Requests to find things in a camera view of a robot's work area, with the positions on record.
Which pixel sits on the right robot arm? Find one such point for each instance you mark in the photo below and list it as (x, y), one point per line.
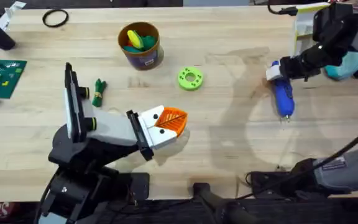
(346, 171)

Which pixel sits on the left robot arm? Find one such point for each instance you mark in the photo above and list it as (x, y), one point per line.
(73, 193)

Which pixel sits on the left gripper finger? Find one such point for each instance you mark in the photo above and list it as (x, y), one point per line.
(166, 133)
(151, 116)

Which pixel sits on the green disc with holes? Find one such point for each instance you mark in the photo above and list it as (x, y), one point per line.
(190, 78)

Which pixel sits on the green vegetable toy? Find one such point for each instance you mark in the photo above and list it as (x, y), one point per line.
(99, 93)

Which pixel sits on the brown tub with toys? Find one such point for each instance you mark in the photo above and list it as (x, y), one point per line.
(141, 49)

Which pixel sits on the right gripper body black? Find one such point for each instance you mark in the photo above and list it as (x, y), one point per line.
(309, 60)

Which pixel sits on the teal soft object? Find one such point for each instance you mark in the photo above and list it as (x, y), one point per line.
(346, 67)

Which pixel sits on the white box yellow-green edges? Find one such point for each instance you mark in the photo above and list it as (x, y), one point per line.
(301, 31)

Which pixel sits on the black rail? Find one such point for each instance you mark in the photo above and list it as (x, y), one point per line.
(216, 211)

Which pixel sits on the blue electric screwdriver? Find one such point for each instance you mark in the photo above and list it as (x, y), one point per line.
(284, 98)

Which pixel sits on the green board with blocks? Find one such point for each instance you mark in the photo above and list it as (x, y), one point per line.
(2, 77)

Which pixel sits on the left gripper body grey black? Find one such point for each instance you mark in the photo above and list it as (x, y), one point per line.
(110, 126)

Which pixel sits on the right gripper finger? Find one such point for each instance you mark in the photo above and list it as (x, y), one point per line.
(273, 74)

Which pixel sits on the black upright wrist plate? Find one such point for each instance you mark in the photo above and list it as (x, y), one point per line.
(72, 102)

